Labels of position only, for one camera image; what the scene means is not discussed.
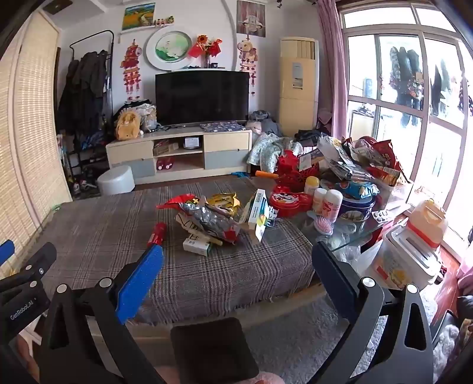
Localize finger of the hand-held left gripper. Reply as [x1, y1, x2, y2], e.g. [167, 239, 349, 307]
[0, 239, 16, 267]
[18, 242, 58, 276]

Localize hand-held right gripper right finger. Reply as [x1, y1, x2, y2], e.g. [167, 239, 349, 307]
[311, 242, 435, 384]

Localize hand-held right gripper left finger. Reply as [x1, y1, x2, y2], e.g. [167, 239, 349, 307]
[36, 244, 165, 384]

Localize red snack bag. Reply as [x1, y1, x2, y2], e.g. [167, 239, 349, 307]
[156, 194, 242, 245]

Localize yellow snack wrapper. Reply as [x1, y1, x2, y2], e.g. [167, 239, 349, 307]
[205, 192, 242, 218]

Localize pink hairbrush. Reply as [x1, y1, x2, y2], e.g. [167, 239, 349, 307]
[314, 216, 335, 236]

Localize small white green box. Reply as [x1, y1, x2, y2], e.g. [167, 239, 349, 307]
[182, 234, 213, 256]

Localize grey plaid blanket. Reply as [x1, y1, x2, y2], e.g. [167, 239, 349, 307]
[36, 177, 326, 326]

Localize white bottle red label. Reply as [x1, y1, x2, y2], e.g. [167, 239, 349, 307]
[321, 189, 344, 224]
[312, 188, 328, 217]

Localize blue round cookie tin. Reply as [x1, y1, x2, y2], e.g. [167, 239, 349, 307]
[338, 193, 378, 222]

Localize white plastic storage box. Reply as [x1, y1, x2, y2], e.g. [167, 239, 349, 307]
[369, 222, 445, 291]

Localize red round tin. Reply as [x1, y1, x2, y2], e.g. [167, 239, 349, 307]
[268, 185, 313, 219]

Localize tall white green box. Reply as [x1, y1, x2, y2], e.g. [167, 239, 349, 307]
[247, 188, 271, 243]

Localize black square stool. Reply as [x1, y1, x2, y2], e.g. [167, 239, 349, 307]
[171, 317, 260, 376]

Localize white round stool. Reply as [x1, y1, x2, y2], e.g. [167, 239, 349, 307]
[97, 165, 137, 196]

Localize orange translucent container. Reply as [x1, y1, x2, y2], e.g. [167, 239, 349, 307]
[406, 198, 449, 249]

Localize black shoe rack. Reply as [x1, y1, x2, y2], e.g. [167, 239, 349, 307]
[57, 130, 108, 191]

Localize pile of snack bags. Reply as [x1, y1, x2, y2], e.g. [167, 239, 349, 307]
[317, 135, 412, 190]

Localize bamboo blind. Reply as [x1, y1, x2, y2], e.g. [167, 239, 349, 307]
[0, 11, 73, 267]

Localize beige box in cabinet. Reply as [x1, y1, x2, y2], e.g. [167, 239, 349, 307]
[152, 142, 180, 156]

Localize teal patterned cloth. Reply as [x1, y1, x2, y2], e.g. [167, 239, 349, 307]
[246, 132, 304, 174]

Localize dark folded clothes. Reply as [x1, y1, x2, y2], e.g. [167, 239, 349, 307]
[293, 129, 322, 147]

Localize yellow plush backpack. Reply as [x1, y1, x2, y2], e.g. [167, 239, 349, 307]
[115, 111, 142, 141]

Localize cream grey television cabinet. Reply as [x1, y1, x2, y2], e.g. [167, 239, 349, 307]
[106, 127, 253, 184]

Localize grey clothes pile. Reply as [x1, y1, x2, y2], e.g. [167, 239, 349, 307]
[247, 109, 284, 136]

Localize blue patterned flat box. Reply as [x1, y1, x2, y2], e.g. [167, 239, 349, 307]
[199, 121, 247, 133]

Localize dark hanging coats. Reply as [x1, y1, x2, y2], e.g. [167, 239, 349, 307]
[57, 51, 111, 134]

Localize black flat television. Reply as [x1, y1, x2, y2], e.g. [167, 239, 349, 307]
[155, 70, 250, 128]

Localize cream standing air conditioner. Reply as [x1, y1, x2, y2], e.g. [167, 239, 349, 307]
[278, 37, 320, 138]

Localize pink curtain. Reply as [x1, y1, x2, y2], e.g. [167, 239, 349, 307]
[317, 0, 350, 139]

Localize clothes hanging outside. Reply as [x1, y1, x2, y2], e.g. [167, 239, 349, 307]
[387, 46, 424, 128]

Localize red hanging ornament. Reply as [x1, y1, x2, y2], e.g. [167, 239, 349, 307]
[120, 40, 143, 102]
[237, 35, 259, 97]

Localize black coat rack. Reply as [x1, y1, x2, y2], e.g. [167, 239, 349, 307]
[69, 30, 114, 134]

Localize sunflower bouquet with red flags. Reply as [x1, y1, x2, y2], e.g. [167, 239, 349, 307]
[188, 34, 224, 69]

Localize white framed window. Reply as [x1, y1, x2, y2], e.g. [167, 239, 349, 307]
[338, 3, 473, 242]

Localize round white wall plate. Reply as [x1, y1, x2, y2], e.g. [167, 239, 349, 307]
[145, 27, 193, 71]

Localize landscape wall painting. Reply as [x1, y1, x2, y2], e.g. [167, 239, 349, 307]
[122, 3, 156, 31]

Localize wall poster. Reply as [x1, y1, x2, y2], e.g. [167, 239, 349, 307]
[236, 0, 267, 38]

